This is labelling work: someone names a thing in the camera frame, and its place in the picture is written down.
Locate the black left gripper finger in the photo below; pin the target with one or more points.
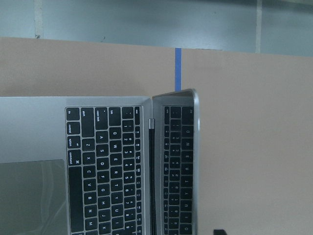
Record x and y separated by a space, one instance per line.
219 232

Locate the silver laptop black keyboard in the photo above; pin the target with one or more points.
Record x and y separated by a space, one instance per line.
100 165

